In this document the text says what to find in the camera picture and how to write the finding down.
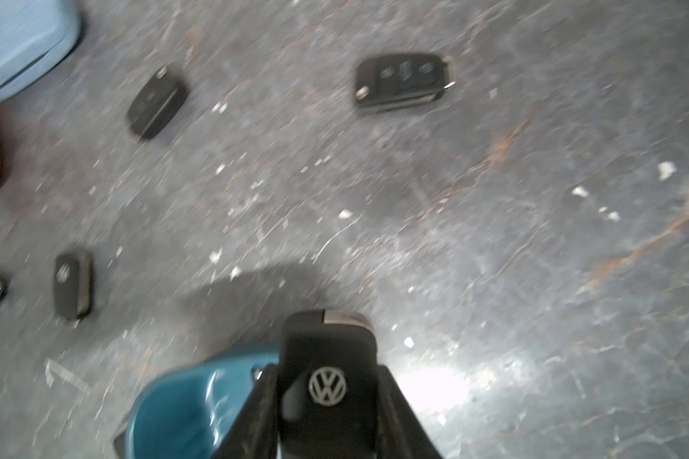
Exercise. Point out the black VW key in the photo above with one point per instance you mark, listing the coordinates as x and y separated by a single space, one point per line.
327 386
72 284

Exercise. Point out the light blue glasses case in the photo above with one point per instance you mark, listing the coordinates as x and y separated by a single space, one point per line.
35 36

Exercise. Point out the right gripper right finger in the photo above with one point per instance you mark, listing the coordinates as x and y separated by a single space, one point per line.
399 432

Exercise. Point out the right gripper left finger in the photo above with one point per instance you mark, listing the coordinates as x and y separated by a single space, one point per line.
255 432

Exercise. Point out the teal storage box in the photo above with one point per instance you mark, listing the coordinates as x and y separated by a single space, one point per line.
187 413

